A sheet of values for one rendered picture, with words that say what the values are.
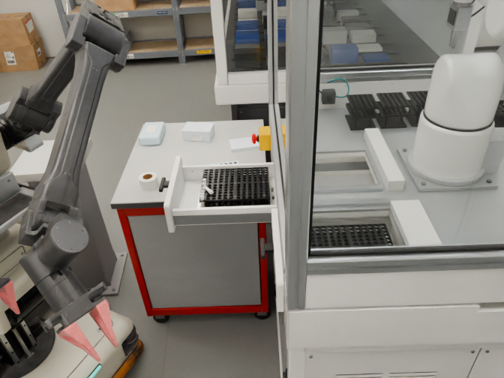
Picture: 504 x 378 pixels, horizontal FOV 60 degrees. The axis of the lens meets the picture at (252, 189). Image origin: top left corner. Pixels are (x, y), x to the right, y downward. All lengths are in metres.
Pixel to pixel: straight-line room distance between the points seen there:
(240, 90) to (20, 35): 3.80
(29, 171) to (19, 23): 3.68
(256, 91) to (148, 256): 0.92
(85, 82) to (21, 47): 4.77
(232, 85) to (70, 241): 1.54
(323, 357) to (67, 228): 0.71
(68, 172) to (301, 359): 0.70
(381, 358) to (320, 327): 0.22
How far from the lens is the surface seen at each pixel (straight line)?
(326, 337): 1.08
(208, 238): 1.74
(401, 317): 1.06
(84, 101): 0.86
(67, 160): 0.82
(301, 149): 0.72
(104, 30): 0.93
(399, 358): 1.22
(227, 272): 1.87
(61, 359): 1.88
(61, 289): 0.76
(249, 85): 2.12
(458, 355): 1.26
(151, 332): 2.19
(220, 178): 1.45
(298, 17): 0.63
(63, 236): 0.71
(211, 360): 2.05
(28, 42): 5.60
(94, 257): 2.28
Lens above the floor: 1.72
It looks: 36 degrees down
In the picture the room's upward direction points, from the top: 3 degrees counter-clockwise
